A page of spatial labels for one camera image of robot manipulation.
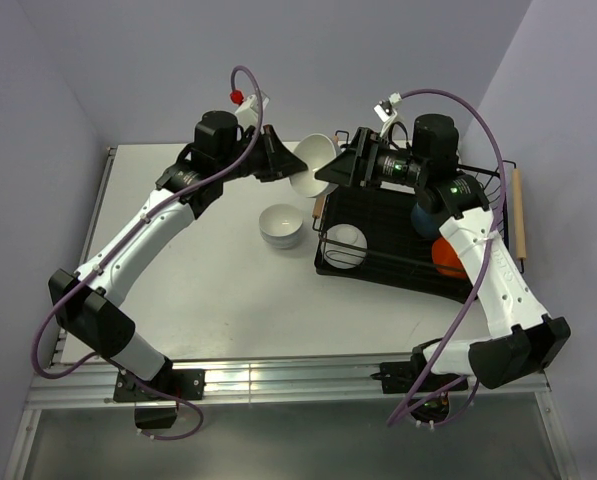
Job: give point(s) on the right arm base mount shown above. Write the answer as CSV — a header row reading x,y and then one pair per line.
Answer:
x,y
399,377

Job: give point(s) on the blue ceramic bowl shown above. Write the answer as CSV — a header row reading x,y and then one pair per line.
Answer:
x,y
423,224

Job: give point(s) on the single white bowl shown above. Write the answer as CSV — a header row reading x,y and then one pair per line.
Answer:
x,y
345,246

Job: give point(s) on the orange bowl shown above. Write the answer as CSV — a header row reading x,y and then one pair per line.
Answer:
x,y
446,260

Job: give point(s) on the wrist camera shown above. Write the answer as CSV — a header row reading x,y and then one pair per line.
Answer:
x,y
387,112
248,110

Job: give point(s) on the black wire dish rack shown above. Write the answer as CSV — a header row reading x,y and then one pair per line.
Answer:
x,y
396,255

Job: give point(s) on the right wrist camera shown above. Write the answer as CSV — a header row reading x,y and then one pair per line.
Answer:
x,y
387,112

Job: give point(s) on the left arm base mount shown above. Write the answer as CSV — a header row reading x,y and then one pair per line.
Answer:
x,y
157,403

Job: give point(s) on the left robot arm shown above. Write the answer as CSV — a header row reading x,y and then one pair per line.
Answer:
x,y
87,302

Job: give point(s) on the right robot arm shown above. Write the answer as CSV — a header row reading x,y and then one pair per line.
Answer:
x,y
523,337

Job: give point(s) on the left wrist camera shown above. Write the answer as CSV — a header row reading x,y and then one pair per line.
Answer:
x,y
248,110

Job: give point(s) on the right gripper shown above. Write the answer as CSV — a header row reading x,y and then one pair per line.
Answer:
x,y
355,167

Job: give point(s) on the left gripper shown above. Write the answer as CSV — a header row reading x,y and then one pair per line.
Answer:
x,y
279,160

